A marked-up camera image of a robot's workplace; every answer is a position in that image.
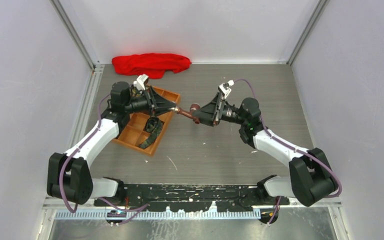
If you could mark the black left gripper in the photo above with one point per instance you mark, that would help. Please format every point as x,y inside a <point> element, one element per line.
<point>156,103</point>

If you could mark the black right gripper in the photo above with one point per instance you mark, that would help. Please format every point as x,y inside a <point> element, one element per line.
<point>207,114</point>

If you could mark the brown water faucet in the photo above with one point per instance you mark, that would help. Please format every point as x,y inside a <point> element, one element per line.
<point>190,113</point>

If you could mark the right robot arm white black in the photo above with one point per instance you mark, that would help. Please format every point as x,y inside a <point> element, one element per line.
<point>310,176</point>

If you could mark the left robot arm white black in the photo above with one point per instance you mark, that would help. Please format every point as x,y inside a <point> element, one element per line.
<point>69,177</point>

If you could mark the unrolled green camouflage tie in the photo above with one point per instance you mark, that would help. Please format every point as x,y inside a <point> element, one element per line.
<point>153,127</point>

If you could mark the red cloth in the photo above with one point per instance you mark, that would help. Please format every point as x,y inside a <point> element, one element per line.
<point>155,65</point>

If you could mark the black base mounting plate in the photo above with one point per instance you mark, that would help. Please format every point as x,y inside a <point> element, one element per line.
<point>192,197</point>

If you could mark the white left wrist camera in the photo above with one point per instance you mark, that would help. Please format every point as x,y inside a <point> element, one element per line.
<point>141,82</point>

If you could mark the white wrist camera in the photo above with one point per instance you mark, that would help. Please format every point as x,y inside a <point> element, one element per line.
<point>225,88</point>
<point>141,82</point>

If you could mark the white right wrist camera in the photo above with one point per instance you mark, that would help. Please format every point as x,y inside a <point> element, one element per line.
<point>225,88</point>

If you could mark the aluminium slotted rail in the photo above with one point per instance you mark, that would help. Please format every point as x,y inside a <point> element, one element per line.
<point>107,214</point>

